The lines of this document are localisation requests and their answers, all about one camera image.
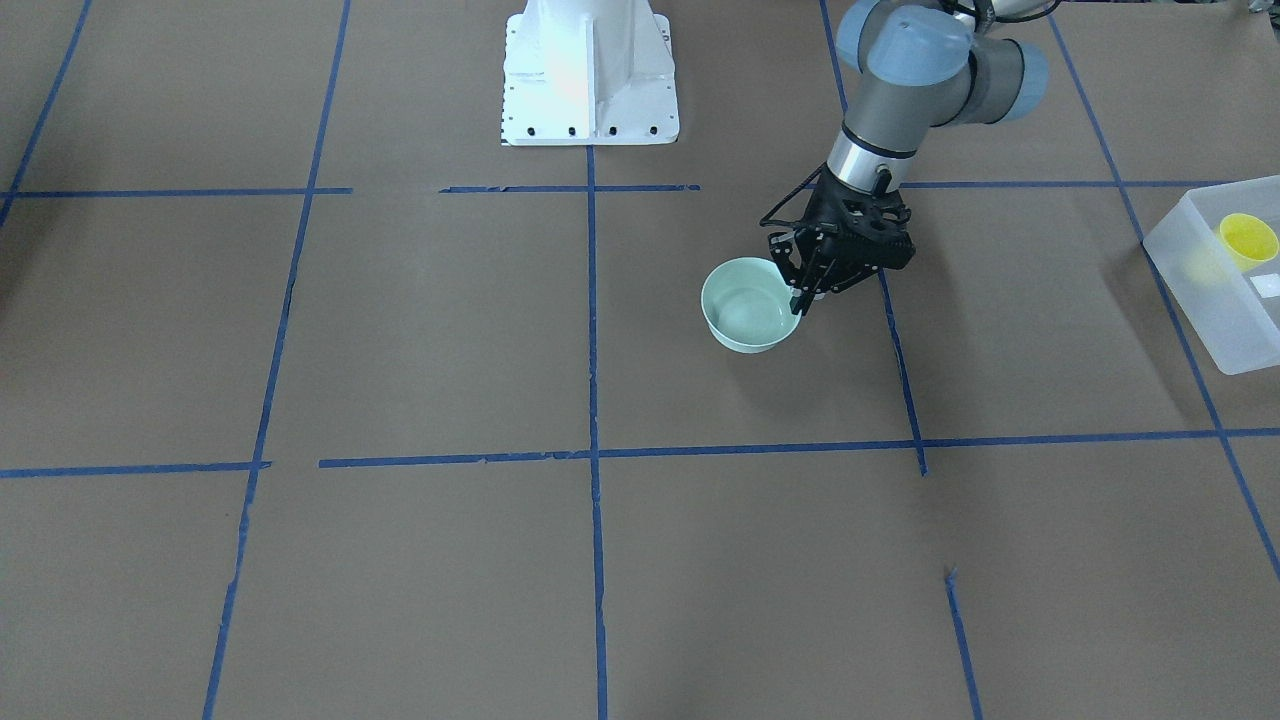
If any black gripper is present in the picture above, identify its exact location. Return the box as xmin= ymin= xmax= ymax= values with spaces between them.
xmin=759 ymin=165 xmax=915 ymax=318

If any mint green bowl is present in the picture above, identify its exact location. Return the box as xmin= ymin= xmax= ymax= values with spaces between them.
xmin=700 ymin=258 xmax=803 ymax=354

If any yellow plastic cup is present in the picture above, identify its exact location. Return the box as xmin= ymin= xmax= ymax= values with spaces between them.
xmin=1215 ymin=213 xmax=1279 ymax=273

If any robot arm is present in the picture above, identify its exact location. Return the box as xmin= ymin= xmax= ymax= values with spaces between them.
xmin=760 ymin=1 xmax=1050 ymax=316

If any clear plastic bin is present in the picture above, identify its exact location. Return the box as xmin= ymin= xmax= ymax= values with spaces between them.
xmin=1143 ymin=176 xmax=1279 ymax=375

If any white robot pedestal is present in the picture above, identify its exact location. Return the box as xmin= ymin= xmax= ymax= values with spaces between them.
xmin=500 ymin=1 xmax=681 ymax=147

